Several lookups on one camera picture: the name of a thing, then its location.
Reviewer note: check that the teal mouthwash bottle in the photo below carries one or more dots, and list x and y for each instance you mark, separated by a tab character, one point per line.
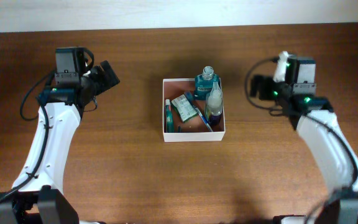
204	83

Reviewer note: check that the blue white toothbrush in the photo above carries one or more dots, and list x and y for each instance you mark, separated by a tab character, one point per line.
189	97

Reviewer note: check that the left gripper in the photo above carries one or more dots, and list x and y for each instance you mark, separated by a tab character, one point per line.
112	80

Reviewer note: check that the green white floss packet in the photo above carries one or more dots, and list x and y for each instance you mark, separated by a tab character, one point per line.
184	108

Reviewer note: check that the clear spray bottle blue liquid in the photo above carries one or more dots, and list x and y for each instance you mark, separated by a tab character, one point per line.
214	105

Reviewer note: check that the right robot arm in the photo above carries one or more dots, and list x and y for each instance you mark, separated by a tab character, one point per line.
318	126

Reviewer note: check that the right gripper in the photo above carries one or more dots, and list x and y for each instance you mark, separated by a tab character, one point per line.
266	91

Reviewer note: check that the white teal toothpaste tube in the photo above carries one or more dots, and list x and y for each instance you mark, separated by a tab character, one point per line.
169	117

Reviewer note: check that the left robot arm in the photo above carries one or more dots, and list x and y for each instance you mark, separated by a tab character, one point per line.
37	195

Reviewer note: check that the white cardboard box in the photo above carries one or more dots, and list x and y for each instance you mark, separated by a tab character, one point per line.
194	129

